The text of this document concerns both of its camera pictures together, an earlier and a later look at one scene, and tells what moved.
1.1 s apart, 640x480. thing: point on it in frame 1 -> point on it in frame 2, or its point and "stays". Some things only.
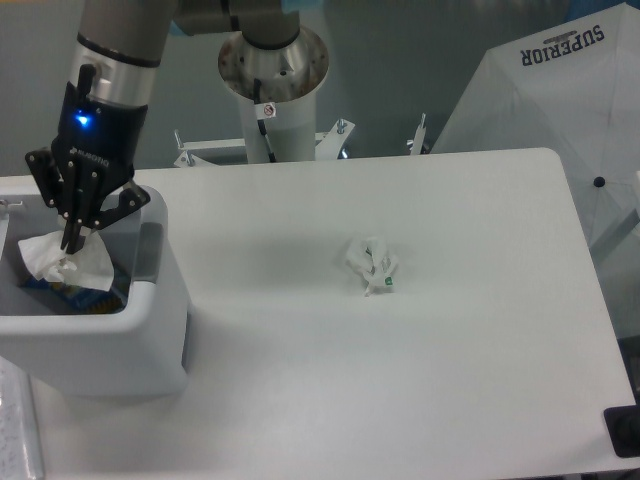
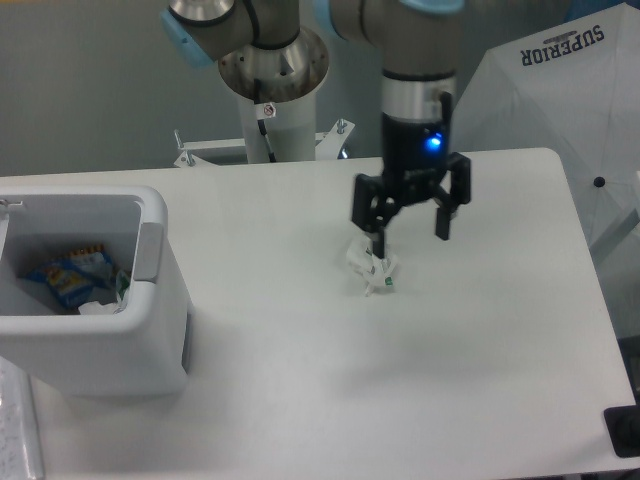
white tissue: [89, 266] -> [96, 308]
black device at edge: [623, 425] stays
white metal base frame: [328, 145] stays
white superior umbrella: [573, 88] stays
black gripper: [93, 153] -> [414, 161]
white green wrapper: [365, 258] stays
